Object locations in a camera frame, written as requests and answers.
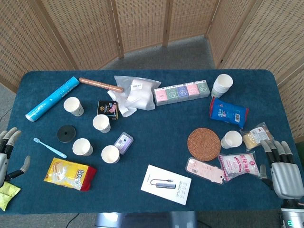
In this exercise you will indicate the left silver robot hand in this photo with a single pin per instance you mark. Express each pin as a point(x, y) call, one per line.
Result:
point(4, 164)

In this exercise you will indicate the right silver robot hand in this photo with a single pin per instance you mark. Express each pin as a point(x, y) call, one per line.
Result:
point(287, 180)

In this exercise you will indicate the white paper cup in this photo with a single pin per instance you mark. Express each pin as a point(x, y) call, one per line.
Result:
point(82, 146)
point(231, 139)
point(110, 154)
point(101, 123)
point(73, 105)

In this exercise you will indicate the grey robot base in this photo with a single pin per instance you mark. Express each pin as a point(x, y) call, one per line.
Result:
point(142, 221)

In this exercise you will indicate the black round disc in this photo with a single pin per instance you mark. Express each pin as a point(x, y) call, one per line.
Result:
point(66, 133)

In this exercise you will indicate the brown round woven coaster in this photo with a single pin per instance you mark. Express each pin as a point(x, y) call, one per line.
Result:
point(204, 145)

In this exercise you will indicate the yellow-green snack bag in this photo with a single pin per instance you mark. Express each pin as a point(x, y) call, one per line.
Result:
point(8, 193)

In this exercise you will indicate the light blue toothbrush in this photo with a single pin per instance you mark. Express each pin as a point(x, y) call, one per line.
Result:
point(50, 148)

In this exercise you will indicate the clear pink-print candy bag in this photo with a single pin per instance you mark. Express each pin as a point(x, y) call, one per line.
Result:
point(237, 165)

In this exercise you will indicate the clear bag of biscuits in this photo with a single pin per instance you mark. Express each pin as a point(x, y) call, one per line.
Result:
point(256, 136)

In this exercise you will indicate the yellow and red snack bag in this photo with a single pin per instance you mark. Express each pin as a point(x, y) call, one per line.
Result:
point(69, 173)

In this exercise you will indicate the light blue paper roll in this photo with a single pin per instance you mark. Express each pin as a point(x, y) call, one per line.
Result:
point(51, 99)

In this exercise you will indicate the pink flat blister pack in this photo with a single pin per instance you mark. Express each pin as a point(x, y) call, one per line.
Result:
point(202, 169)

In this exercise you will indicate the blue snack bag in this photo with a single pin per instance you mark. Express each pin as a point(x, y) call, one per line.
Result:
point(228, 112)

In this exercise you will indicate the black box with pink print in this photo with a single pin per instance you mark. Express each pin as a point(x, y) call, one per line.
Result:
point(107, 109)

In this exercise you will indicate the stack of white paper cups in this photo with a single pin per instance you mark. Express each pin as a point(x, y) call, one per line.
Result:
point(222, 84)

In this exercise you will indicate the small lavender plastic case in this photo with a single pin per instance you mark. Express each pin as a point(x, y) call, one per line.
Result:
point(123, 143)

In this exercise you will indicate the white USB hub box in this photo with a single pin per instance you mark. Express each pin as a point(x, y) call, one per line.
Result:
point(166, 184)

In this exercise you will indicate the copper brown tube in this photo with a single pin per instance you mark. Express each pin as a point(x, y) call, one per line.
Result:
point(99, 84)

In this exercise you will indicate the crumpled white plastic bag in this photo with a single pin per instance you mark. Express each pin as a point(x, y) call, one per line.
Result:
point(123, 108)

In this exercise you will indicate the pastel tissue pack row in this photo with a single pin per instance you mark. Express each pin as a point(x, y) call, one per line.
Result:
point(181, 92)

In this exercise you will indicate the blue carpet table cover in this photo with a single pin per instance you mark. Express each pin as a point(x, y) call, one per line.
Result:
point(154, 123)

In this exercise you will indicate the white frosted zip bag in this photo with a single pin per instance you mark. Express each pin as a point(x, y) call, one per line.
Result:
point(142, 92)

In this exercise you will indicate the woven bamboo folding screen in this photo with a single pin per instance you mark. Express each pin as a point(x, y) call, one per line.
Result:
point(83, 28)

